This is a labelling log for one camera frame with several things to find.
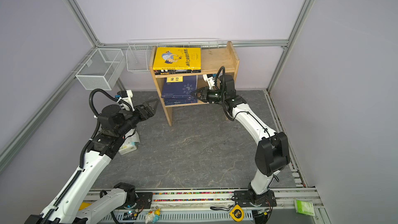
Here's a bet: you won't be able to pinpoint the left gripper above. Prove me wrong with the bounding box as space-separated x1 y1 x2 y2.
116 99 159 137

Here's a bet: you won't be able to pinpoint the navy book yellow label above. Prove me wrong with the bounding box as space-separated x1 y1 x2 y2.
164 96 198 102

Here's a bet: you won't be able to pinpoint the navy notebook white lines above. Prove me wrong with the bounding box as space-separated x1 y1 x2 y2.
161 75 198 98

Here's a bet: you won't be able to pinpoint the black wolf cover book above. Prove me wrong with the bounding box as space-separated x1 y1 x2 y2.
154 69 201 75

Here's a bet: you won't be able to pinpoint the yellow folder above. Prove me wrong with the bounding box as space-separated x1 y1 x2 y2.
152 47 202 70

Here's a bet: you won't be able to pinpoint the blue book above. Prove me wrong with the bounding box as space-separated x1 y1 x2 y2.
165 102 197 107

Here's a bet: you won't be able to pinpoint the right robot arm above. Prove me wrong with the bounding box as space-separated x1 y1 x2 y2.
191 66 291 208

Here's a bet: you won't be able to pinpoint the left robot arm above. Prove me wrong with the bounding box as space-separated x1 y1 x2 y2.
25 89 159 224

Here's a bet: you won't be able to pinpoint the white mesh box basket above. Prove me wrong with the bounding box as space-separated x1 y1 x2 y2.
76 48 126 91

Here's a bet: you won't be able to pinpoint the small white toy figure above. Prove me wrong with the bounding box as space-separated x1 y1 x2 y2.
145 208 161 224

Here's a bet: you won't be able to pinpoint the yellow banana toy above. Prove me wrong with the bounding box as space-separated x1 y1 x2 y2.
79 202 91 211

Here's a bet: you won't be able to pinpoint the yellow tape measure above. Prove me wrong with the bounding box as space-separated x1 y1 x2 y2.
229 204 244 222

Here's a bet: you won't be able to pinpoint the green white packet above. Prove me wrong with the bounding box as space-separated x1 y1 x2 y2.
294 200 315 217

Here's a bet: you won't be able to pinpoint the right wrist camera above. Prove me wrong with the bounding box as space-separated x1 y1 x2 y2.
203 74 216 89

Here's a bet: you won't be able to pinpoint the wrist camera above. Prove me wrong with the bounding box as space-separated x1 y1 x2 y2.
203 74 216 89
116 90 134 112

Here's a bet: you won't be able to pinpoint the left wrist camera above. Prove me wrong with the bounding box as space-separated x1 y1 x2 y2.
116 90 134 112

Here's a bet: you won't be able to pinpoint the white wire rack basket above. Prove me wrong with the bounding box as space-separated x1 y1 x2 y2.
125 38 221 72

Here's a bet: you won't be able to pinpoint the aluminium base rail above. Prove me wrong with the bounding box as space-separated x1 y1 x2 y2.
57 188 327 224

